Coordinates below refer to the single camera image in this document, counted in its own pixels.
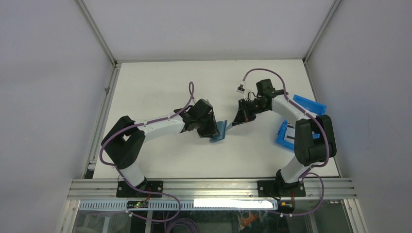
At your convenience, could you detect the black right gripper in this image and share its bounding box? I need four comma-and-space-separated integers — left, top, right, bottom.
232, 98, 269, 126

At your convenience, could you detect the teal leather card holder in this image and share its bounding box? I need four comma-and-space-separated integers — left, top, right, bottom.
209, 120, 233, 143

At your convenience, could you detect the white card with black stripe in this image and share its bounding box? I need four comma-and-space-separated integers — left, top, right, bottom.
284, 125, 295, 143

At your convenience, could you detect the blue plastic bin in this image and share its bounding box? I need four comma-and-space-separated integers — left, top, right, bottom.
275, 95, 327, 150

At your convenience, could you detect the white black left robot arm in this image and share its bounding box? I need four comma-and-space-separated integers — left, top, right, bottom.
101, 99, 227, 197

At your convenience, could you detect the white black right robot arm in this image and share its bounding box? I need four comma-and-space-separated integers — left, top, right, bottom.
231, 79, 337, 197

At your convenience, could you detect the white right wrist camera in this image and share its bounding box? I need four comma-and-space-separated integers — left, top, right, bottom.
237, 81, 245, 94

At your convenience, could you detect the white slotted cable duct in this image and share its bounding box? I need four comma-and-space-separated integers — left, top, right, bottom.
79, 199, 277, 212

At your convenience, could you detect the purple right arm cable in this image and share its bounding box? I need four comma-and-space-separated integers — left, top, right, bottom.
242, 68, 330, 216

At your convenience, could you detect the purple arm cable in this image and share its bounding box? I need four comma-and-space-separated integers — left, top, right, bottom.
99, 81, 200, 233
242, 68, 330, 216

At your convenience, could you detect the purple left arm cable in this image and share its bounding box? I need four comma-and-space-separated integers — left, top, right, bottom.
99, 81, 200, 233

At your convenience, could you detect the aluminium front mounting rail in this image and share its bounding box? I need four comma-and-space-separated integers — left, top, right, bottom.
67, 177, 357, 200

